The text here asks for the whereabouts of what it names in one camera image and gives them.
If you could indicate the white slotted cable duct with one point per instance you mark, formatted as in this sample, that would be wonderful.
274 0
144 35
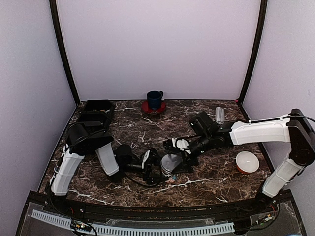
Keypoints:
116 227

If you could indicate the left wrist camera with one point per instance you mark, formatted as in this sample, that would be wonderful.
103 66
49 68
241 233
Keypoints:
145 157

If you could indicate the black three-compartment candy bin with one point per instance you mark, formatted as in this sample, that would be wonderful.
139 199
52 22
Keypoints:
98 110

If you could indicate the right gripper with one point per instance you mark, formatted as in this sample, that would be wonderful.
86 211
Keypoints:
184 163

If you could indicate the metal scoop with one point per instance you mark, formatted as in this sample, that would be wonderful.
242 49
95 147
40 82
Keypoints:
219 115

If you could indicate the left black frame post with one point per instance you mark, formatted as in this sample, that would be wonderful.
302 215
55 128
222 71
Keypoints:
62 50

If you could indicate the black front rail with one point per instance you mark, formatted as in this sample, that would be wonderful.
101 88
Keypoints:
240 210

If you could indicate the round metal lid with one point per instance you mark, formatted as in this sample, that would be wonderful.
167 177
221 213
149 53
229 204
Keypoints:
169 162

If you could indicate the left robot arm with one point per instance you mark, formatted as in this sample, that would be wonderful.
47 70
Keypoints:
92 138

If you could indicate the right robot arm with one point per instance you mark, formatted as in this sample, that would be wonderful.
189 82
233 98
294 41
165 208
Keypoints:
293 128

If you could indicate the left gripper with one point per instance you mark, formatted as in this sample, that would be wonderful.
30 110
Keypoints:
147 174

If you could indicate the dark blue mug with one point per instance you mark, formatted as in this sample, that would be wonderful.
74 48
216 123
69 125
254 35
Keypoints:
154 99

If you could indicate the black frame post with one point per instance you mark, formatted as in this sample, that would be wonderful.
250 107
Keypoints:
62 50
255 49

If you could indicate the clear plastic cup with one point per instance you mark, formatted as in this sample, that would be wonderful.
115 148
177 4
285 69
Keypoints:
169 178

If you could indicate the right black frame post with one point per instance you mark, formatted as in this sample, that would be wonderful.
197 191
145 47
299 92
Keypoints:
255 49

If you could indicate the orange white bowl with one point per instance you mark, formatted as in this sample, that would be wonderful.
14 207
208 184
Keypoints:
247 162

